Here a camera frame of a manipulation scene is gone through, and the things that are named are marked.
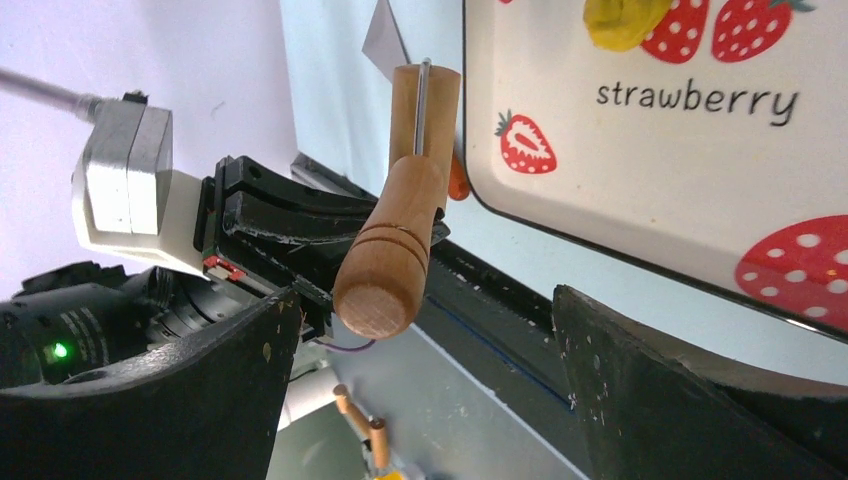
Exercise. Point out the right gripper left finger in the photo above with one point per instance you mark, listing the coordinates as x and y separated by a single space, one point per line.
206 406

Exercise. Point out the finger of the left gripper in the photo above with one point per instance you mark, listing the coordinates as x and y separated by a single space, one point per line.
259 241
245 175

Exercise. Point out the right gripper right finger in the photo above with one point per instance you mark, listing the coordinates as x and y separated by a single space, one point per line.
652 406

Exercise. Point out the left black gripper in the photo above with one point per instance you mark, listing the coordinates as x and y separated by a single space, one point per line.
84 316

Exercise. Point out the strawberry print tray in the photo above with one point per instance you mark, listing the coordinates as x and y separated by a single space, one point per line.
714 153

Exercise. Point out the yellow dough piece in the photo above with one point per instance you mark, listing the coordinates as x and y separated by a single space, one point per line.
621 25

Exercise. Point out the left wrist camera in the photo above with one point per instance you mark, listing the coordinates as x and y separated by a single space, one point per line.
128 199

